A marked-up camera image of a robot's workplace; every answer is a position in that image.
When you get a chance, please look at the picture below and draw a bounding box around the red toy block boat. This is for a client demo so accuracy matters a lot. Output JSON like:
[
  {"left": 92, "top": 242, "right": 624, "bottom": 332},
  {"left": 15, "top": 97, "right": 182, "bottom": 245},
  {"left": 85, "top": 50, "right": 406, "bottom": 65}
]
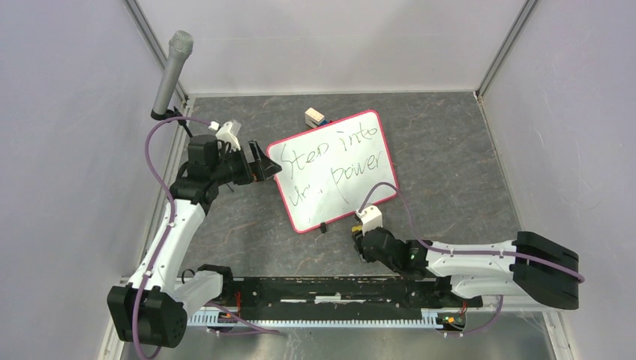
[{"left": 304, "top": 107, "right": 331, "bottom": 129}]

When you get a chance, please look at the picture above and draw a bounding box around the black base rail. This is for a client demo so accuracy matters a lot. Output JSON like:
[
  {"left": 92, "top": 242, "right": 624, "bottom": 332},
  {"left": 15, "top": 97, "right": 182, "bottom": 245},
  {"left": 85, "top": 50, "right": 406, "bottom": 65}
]
[{"left": 204, "top": 275, "right": 484, "bottom": 329}]

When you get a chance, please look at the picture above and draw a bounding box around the grey microphone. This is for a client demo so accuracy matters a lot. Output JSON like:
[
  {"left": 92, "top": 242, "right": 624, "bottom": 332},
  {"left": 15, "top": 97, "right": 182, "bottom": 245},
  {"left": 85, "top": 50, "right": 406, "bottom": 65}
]
[{"left": 151, "top": 30, "right": 194, "bottom": 120}]

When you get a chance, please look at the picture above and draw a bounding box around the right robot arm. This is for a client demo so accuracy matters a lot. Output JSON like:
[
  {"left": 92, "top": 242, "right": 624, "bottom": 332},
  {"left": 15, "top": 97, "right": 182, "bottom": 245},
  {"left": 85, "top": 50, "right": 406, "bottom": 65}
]
[{"left": 352, "top": 226, "right": 584, "bottom": 311}]

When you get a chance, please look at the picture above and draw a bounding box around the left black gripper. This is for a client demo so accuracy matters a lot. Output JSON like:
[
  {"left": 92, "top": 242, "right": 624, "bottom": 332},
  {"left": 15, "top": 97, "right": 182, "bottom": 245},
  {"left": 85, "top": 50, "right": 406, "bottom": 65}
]
[{"left": 210, "top": 139, "right": 281, "bottom": 186}]

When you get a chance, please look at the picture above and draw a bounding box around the pink framed whiteboard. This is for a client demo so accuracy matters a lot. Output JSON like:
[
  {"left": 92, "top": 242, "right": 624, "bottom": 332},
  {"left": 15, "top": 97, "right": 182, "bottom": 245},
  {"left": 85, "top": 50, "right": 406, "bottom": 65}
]
[{"left": 266, "top": 109, "right": 398, "bottom": 233}]

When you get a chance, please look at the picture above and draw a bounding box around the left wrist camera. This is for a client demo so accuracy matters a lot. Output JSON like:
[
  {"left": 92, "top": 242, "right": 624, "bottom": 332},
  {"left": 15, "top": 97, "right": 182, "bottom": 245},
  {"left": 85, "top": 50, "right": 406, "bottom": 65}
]
[{"left": 208, "top": 120, "right": 242, "bottom": 151}]

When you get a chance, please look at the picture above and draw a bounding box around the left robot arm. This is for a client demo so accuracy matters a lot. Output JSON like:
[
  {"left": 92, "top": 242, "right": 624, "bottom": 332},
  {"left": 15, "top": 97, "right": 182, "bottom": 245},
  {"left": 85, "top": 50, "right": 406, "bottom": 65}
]
[{"left": 106, "top": 135, "right": 282, "bottom": 348}]

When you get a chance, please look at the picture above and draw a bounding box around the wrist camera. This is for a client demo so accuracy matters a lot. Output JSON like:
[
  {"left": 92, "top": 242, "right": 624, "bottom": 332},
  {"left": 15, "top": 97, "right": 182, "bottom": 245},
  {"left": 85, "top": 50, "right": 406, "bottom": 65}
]
[
  {"left": 355, "top": 205, "right": 383, "bottom": 235},
  {"left": 208, "top": 120, "right": 242, "bottom": 151}
]

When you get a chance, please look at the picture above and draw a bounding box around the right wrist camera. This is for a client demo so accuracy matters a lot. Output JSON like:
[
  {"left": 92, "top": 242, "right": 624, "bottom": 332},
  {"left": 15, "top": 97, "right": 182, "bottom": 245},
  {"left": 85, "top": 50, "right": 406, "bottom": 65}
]
[{"left": 355, "top": 205, "right": 383, "bottom": 235}]

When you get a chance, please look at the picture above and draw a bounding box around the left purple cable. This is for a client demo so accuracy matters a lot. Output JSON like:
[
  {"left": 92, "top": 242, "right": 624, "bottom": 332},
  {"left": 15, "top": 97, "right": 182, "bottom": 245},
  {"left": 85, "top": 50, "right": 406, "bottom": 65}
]
[{"left": 131, "top": 115, "right": 212, "bottom": 360}]

